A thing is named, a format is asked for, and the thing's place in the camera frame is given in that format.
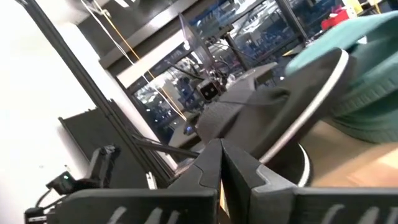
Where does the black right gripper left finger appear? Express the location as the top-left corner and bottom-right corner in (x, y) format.
(55, 138), (223, 224)

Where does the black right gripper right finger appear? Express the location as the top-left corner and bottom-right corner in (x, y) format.
(221, 139), (398, 224)

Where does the black slipper with white line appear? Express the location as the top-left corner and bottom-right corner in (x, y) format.
(263, 141), (313, 188)
(195, 47), (357, 166)

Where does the teal fabric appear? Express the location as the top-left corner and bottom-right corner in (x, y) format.
(285, 11), (398, 145)

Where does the black device with green light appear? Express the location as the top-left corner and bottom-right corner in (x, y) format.
(45, 144), (123, 197)

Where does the black flat panel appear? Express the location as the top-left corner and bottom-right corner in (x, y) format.
(58, 99), (150, 191)

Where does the red plastic bin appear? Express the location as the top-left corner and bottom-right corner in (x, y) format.
(320, 8), (350, 31)

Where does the black aluminium rig frame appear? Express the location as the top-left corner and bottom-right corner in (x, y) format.
(17, 0), (200, 189)

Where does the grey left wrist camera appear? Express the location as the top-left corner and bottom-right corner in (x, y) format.
(197, 78), (221, 102)

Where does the yellow cable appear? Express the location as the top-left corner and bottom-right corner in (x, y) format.
(92, 0), (188, 122)

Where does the white cable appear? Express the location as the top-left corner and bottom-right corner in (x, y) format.
(80, 0), (187, 123)

